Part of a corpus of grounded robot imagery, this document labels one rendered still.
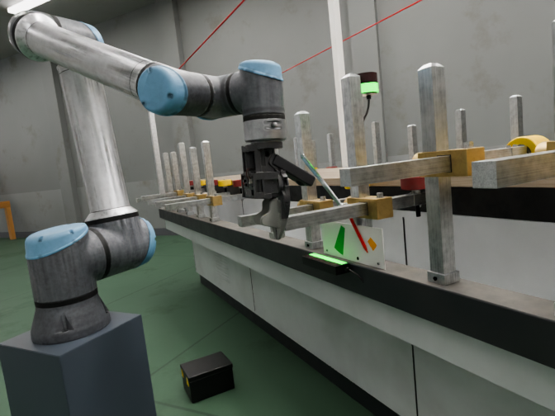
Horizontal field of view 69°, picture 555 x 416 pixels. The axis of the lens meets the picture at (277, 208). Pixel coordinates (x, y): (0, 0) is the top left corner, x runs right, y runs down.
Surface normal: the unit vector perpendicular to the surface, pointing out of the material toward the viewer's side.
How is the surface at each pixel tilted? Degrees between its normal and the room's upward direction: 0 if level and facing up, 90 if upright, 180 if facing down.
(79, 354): 90
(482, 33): 90
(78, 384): 90
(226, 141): 90
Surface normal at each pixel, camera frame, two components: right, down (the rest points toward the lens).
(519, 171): 0.46, 0.05
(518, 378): -0.88, 0.15
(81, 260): 0.84, -0.04
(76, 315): 0.52, -0.31
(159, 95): -0.46, 0.18
